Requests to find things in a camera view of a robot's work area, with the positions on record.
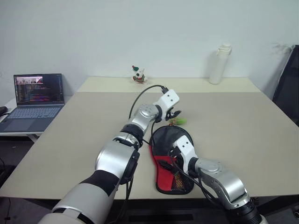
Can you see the black office chair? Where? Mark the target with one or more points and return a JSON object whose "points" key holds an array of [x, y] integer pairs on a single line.
{"points": [[287, 93]]}

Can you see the small white plush dog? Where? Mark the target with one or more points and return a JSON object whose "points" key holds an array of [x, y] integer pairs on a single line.
{"points": [[139, 74]]}

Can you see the red black mesh pouch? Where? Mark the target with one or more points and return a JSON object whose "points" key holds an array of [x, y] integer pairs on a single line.
{"points": [[163, 179]]}

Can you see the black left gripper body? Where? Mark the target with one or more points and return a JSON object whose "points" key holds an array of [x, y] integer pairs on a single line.
{"points": [[169, 114]]}

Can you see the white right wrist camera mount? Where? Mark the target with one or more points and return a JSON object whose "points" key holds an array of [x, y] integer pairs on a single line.
{"points": [[187, 149]]}

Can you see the green zipper pull charm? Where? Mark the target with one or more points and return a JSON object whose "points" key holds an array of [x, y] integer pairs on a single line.
{"points": [[181, 121]]}

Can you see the open grey laptop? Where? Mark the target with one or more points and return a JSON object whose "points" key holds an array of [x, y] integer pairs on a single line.
{"points": [[30, 112]]}

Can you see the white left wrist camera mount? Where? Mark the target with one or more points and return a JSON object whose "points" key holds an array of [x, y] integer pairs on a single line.
{"points": [[169, 99]]}

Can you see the white water bottle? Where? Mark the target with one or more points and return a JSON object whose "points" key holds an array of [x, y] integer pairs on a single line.
{"points": [[217, 67]]}

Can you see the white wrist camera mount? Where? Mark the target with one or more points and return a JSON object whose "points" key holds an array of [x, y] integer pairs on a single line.
{"points": [[187, 149], [169, 99]]}

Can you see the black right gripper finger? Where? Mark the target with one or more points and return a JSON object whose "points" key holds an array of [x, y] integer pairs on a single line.
{"points": [[165, 164], [170, 170]]}

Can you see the white side table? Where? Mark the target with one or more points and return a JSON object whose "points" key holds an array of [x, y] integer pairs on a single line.
{"points": [[11, 105]]}

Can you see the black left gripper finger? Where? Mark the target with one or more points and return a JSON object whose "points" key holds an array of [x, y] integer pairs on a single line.
{"points": [[178, 112], [174, 115]]}

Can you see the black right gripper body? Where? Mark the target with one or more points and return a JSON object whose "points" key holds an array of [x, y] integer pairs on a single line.
{"points": [[177, 161]]}

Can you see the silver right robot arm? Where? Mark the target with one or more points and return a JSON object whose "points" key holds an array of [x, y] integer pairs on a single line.
{"points": [[222, 177]]}

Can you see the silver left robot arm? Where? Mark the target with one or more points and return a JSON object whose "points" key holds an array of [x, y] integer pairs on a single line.
{"points": [[116, 158]]}

